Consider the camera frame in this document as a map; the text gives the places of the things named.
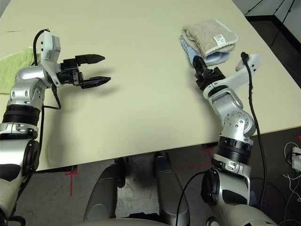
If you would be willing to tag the beige robot torso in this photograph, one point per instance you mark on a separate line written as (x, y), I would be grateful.
(122, 222)

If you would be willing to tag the white power strip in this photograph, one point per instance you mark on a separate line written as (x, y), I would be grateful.
(296, 157)

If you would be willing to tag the grey robot leg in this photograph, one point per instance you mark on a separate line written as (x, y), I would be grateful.
(171, 188)
(103, 193)

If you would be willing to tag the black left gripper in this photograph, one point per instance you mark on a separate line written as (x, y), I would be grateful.
(69, 73)

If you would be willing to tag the grey robot right leg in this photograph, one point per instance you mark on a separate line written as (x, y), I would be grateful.
(171, 188)

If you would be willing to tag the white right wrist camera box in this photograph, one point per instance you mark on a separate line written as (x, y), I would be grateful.
(237, 77)

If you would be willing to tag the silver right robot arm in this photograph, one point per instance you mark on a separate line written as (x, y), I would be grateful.
(228, 101)

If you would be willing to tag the black tripod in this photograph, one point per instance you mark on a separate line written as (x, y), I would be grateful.
(288, 10)

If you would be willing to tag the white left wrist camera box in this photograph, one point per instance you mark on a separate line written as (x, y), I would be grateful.
(48, 49)

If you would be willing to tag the folded light blue towel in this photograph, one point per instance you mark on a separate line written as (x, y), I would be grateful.
(214, 60)

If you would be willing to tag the grey robot left leg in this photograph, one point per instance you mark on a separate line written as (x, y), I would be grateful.
(103, 193)

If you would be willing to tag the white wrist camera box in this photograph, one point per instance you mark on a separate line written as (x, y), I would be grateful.
(237, 77)
(48, 49)

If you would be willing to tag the beige towel with white trim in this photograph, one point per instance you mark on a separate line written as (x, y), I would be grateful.
(207, 35)

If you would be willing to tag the folded light green towel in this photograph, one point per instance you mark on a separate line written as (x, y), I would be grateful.
(11, 66)

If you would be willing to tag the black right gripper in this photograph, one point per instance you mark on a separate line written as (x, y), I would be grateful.
(210, 76)

